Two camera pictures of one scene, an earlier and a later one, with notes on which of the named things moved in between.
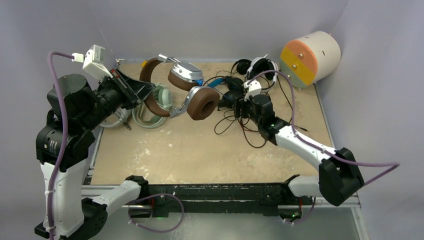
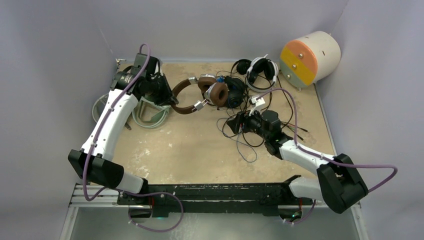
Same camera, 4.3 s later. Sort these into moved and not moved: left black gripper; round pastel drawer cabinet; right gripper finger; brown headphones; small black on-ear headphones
Moved: right gripper finger; brown headphones; left black gripper
Not moved: small black on-ear headphones; round pastel drawer cabinet
